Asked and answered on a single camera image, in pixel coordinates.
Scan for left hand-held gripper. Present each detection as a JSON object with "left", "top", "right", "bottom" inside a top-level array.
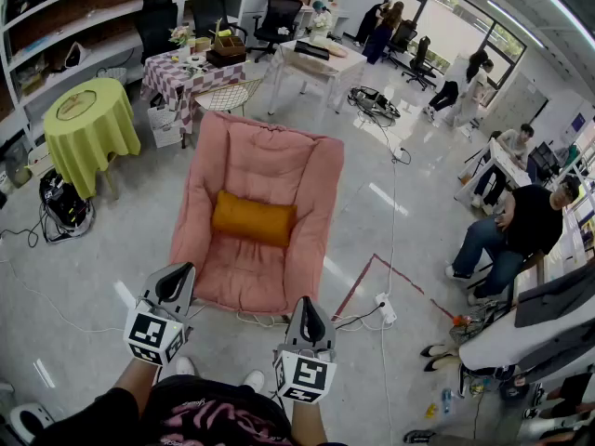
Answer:
[{"left": 123, "top": 262, "right": 196, "bottom": 367}]

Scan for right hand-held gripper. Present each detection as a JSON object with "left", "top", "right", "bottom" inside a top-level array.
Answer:
[{"left": 272, "top": 295, "right": 337, "bottom": 404}]

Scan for orange cushion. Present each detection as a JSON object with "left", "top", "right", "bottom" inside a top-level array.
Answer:
[{"left": 211, "top": 189, "right": 298, "bottom": 249}]

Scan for person's right forearm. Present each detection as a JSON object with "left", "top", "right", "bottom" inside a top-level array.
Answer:
[{"left": 290, "top": 400, "right": 329, "bottom": 446}]

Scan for person's left forearm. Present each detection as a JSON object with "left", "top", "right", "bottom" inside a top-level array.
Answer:
[{"left": 112, "top": 358, "right": 162, "bottom": 392}]

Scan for pink padded armchair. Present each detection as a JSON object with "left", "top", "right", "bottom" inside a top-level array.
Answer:
[{"left": 167, "top": 111, "right": 346, "bottom": 318}]

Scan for red floor tape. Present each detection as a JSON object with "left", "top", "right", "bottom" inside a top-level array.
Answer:
[{"left": 332, "top": 253, "right": 456, "bottom": 322}]

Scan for person's right white shoe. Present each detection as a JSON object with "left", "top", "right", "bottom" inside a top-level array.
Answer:
[{"left": 242, "top": 369, "right": 266, "bottom": 393}]

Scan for white power strip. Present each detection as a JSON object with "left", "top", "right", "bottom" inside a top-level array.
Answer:
[{"left": 375, "top": 292, "right": 399, "bottom": 324}]

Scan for person's black printed shirt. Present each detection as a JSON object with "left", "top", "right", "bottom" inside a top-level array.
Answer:
[{"left": 32, "top": 374, "right": 298, "bottom": 446}]

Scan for white patterned storage basket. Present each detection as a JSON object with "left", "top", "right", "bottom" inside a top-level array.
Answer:
[{"left": 147, "top": 104, "right": 183, "bottom": 149}]

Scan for black white patterned handbag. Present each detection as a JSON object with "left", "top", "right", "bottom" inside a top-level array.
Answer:
[{"left": 449, "top": 300, "right": 501, "bottom": 346}]

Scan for round table green tablecloth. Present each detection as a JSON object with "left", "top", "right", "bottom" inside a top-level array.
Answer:
[{"left": 43, "top": 77, "right": 141, "bottom": 200}]

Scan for table with checkered tablecloth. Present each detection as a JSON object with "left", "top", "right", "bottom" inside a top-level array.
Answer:
[{"left": 140, "top": 44, "right": 247, "bottom": 148}]

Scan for round gold rimmed tray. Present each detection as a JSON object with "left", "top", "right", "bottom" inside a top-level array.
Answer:
[{"left": 55, "top": 89, "right": 98, "bottom": 121}]

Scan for dark brown tray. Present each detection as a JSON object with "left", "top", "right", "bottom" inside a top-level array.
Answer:
[{"left": 205, "top": 48, "right": 247, "bottom": 68}]

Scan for white bag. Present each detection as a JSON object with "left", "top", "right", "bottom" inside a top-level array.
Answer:
[{"left": 64, "top": 42, "right": 92, "bottom": 69}]

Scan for wooden organiser basket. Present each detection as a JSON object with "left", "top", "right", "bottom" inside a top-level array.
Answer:
[{"left": 212, "top": 19, "right": 246, "bottom": 58}]

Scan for white desk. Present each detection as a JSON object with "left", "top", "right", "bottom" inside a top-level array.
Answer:
[{"left": 454, "top": 138, "right": 534, "bottom": 203}]

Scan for pink flower bouquet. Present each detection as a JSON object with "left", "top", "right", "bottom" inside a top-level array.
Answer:
[{"left": 167, "top": 24, "right": 195, "bottom": 48}]

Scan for white square table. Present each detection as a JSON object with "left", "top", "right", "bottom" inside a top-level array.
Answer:
[{"left": 267, "top": 38, "right": 368, "bottom": 115}]

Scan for black office chair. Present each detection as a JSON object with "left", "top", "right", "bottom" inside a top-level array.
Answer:
[
  {"left": 381, "top": 19, "right": 418, "bottom": 69},
  {"left": 190, "top": 0, "right": 247, "bottom": 41},
  {"left": 402, "top": 35, "right": 450, "bottom": 92},
  {"left": 134, "top": 0, "right": 180, "bottom": 64},
  {"left": 248, "top": 0, "right": 304, "bottom": 63}
]

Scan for black flat case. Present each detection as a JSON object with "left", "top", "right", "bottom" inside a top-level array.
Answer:
[{"left": 293, "top": 39, "right": 331, "bottom": 62}]

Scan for black computer monitor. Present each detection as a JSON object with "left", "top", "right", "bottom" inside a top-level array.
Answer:
[{"left": 528, "top": 140, "right": 562, "bottom": 181}]

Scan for white flowers in vase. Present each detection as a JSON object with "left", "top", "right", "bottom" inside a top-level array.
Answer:
[{"left": 309, "top": 14, "right": 332, "bottom": 46}]

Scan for grey locker cabinet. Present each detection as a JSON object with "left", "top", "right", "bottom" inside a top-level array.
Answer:
[{"left": 483, "top": 71, "right": 550, "bottom": 138}]

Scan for large black framed window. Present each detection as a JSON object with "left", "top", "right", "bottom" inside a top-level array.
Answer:
[{"left": 388, "top": 0, "right": 529, "bottom": 93}]

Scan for black power cable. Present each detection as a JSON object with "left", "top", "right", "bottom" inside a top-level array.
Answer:
[{"left": 335, "top": 302, "right": 387, "bottom": 332}]

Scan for black floor device with cables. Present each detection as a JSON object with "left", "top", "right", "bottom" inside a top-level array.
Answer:
[{"left": 38, "top": 169, "right": 97, "bottom": 243}]

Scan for white floor cable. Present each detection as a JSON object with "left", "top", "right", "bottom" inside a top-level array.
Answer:
[{"left": 383, "top": 155, "right": 402, "bottom": 296}]

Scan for gold wire chair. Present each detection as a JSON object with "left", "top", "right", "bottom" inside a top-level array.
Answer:
[{"left": 193, "top": 77, "right": 264, "bottom": 118}]

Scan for white wire basket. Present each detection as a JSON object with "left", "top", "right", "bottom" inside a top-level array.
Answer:
[{"left": 95, "top": 66, "right": 127, "bottom": 85}]

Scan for black ring device with cables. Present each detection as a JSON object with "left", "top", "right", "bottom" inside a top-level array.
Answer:
[{"left": 347, "top": 85, "right": 402, "bottom": 120}]

